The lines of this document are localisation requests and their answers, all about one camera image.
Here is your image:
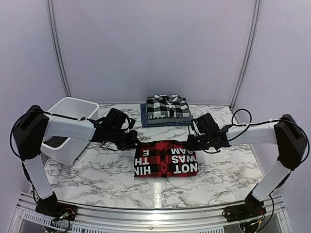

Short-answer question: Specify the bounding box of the white plastic bin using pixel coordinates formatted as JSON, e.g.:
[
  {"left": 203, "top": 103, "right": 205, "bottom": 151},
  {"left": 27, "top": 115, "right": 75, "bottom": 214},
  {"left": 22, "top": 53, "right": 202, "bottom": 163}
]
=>
[{"left": 41, "top": 97, "right": 100, "bottom": 166}]

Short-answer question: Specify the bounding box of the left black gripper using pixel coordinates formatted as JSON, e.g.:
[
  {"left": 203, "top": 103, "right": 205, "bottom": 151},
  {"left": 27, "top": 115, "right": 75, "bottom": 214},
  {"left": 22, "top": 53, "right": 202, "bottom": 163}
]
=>
[{"left": 108, "top": 127, "right": 141, "bottom": 150}]

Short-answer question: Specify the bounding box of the dark striped shirt in bin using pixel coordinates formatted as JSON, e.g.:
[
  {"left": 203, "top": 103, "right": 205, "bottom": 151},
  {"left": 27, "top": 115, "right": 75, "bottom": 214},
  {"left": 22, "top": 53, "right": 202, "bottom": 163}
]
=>
[{"left": 44, "top": 136, "right": 67, "bottom": 148}]

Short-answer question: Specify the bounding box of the aluminium front frame rail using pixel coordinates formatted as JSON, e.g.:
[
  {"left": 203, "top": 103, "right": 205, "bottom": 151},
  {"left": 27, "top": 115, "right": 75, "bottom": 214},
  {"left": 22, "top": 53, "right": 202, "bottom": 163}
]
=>
[{"left": 8, "top": 193, "right": 291, "bottom": 233}]

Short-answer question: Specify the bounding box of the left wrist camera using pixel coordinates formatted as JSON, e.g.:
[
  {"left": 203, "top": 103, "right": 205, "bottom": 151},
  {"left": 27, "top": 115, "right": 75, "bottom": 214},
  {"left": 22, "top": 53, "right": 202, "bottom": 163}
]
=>
[{"left": 127, "top": 117, "right": 136, "bottom": 131}]

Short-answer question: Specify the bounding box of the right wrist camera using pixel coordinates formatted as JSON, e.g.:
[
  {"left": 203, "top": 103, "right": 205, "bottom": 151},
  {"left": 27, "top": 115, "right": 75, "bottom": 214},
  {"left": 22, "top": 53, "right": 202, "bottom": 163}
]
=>
[{"left": 188, "top": 120, "right": 201, "bottom": 136}]

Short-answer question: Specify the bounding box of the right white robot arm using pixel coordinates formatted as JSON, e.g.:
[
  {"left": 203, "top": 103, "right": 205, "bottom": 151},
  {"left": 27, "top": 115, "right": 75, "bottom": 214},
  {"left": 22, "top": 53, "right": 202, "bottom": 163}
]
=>
[{"left": 187, "top": 113, "right": 311, "bottom": 217}]

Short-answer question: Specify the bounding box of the wall aluminium profile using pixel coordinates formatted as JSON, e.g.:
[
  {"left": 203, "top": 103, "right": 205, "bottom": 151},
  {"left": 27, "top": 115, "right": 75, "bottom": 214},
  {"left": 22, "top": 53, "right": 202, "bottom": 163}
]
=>
[
  {"left": 229, "top": 0, "right": 262, "bottom": 110},
  {"left": 46, "top": 0, "right": 72, "bottom": 97}
]

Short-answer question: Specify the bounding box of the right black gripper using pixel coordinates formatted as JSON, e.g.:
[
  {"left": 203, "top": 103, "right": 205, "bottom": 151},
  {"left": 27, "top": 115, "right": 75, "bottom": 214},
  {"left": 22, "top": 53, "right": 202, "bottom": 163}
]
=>
[{"left": 188, "top": 133, "right": 212, "bottom": 150}]

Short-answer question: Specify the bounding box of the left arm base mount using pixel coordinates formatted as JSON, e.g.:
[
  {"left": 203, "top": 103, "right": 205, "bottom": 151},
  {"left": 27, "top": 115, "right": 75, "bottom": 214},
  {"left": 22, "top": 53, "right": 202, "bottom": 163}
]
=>
[{"left": 35, "top": 203, "right": 78, "bottom": 221}]

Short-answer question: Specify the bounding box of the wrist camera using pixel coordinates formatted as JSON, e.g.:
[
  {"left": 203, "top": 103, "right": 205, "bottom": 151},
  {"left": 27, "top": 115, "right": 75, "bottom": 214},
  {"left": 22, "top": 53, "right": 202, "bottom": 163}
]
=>
[
  {"left": 188, "top": 120, "right": 201, "bottom": 136},
  {"left": 127, "top": 117, "right": 136, "bottom": 131}
]

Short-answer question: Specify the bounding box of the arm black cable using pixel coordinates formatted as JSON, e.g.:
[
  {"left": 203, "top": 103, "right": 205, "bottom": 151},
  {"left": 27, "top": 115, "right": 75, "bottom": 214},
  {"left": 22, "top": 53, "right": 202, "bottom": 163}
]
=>
[
  {"left": 204, "top": 108, "right": 310, "bottom": 168},
  {"left": 9, "top": 110, "right": 132, "bottom": 162}
]

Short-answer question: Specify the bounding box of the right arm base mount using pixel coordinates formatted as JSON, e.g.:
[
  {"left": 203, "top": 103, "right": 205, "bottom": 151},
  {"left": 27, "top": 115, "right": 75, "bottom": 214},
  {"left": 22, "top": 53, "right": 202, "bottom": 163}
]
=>
[{"left": 222, "top": 204, "right": 267, "bottom": 222}]

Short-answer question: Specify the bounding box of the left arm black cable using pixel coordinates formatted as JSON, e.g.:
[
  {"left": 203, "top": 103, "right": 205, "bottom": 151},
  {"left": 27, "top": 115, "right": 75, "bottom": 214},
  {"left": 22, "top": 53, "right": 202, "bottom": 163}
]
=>
[{"left": 9, "top": 110, "right": 132, "bottom": 162}]

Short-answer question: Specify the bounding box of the black white plaid folded shirt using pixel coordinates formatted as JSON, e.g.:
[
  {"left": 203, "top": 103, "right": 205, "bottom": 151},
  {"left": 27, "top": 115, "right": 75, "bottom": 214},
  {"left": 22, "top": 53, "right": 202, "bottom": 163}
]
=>
[{"left": 145, "top": 94, "right": 191, "bottom": 119}]

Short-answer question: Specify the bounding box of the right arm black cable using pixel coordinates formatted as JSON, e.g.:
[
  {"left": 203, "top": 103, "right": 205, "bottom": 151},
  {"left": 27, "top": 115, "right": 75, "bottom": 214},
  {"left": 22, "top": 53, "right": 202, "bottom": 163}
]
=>
[{"left": 204, "top": 108, "right": 310, "bottom": 168}]

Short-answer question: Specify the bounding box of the right wall aluminium profile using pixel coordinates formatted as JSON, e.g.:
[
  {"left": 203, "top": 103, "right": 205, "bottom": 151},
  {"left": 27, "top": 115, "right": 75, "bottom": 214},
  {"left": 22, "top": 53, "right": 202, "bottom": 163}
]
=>
[{"left": 229, "top": 0, "right": 262, "bottom": 110}]

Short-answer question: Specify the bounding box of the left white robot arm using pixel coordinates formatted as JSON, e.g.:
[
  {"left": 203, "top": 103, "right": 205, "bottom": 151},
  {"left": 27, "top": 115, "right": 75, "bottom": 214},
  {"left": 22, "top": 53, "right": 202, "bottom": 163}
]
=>
[{"left": 9, "top": 105, "right": 139, "bottom": 216}]

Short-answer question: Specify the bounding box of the left wall aluminium profile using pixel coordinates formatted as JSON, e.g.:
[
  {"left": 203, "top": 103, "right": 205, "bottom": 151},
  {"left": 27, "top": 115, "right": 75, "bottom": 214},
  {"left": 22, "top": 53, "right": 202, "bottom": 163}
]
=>
[{"left": 46, "top": 0, "right": 72, "bottom": 97}]

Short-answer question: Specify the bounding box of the blue checked folded shirt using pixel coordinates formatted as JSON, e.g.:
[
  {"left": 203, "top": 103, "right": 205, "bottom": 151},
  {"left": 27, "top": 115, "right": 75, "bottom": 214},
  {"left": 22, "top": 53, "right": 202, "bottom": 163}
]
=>
[{"left": 140, "top": 103, "right": 190, "bottom": 128}]

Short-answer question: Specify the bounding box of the red black plaid shirt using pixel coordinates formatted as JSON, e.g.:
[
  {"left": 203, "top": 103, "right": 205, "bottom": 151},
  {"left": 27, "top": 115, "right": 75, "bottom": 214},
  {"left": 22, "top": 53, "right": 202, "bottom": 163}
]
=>
[{"left": 134, "top": 140, "right": 199, "bottom": 178}]

